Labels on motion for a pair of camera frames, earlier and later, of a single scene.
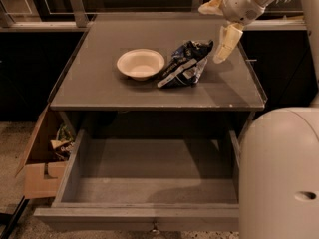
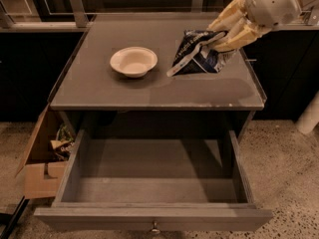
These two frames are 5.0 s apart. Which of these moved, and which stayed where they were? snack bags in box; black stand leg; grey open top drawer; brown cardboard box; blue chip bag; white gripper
Moved: blue chip bag; white gripper
Stayed: grey open top drawer; brown cardboard box; black stand leg; snack bags in box
